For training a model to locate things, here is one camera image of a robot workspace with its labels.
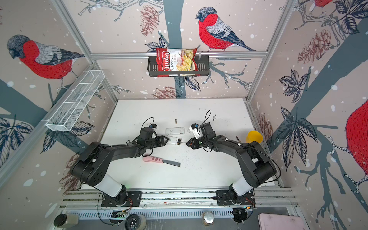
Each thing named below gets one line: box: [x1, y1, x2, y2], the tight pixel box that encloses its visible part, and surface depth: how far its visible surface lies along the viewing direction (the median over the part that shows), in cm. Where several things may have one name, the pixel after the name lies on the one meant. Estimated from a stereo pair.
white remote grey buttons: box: [165, 126, 185, 136], surface depth 102 cm
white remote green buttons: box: [168, 137, 183, 146], surface depth 97 cm
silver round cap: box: [202, 210, 215, 226], surface depth 61 cm
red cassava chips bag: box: [156, 47, 199, 78], surface depth 89 cm
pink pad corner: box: [257, 212, 308, 230], surface depth 67 cm
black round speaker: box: [125, 213, 142, 230], surface depth 60 cm
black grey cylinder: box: [53, 213, 80, 228], surface depth 62 cm
